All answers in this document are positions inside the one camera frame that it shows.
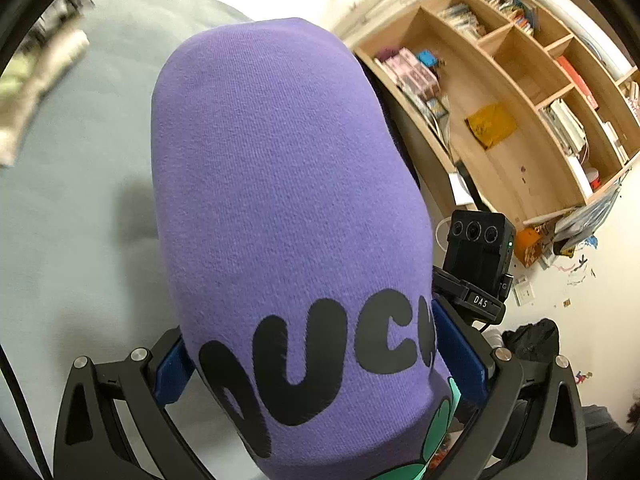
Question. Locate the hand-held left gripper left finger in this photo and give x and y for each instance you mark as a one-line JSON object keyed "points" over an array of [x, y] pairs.
{"points": [[172, 375]]}

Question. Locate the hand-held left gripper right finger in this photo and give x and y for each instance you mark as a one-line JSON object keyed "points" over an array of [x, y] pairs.
{"points": [[465, 360]]}

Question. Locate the purple hoodie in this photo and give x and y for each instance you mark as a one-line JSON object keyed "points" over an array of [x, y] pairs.
{"points": [[280, 185]]}

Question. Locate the pile of folded clothes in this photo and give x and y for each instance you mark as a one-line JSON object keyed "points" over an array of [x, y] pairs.
{"points": [[35, 95]]}

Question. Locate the orange box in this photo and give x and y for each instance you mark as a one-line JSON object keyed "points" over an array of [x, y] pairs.
{"points": [[530, 247]]}

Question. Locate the black cloth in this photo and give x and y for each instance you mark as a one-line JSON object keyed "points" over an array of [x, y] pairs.
{"points": [[532, 340]]}

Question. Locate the wooden shelf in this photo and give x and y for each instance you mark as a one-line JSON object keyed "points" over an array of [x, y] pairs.
{"points": [[500, 180]]}

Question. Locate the blue-grey bed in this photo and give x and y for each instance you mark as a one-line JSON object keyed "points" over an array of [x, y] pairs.
{"points": [[75, 260]]}

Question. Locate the row of white books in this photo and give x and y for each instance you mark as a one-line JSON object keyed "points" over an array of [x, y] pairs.
{"points": [[562, 125]]}

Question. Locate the stack of pink boxes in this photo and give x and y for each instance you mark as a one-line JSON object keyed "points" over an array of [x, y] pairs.
{"points": [[412, 72]]}

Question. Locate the blue toy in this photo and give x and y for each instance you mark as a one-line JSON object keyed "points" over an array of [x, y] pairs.
{"points": [[430, 58]]}

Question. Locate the red book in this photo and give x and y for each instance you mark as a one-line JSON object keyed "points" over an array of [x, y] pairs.
{"points": [[577, 80]]}

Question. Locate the white paper roll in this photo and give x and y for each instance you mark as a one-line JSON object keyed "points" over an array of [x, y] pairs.
{"points": [[575, 20]]}

